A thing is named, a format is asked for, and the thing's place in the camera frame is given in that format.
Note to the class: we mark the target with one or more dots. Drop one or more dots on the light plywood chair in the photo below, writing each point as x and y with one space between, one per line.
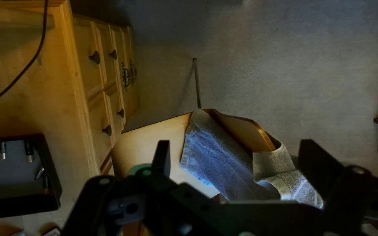
144 145

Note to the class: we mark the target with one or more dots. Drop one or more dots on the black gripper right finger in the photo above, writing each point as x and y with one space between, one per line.
318 168

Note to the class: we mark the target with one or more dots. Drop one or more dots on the wooden drawer with round knob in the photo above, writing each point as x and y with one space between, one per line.
98 118
85 44
116 103
108 40

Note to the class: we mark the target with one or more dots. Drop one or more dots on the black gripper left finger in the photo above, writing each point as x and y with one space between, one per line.
161 158

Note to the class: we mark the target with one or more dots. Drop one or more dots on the grey-blue terry towel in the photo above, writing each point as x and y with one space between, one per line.
215 158

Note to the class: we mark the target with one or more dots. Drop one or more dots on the wooden roll-top desk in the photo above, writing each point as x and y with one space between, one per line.
45 87

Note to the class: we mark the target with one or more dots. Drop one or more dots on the black plastic tray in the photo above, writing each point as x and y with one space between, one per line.
18 168

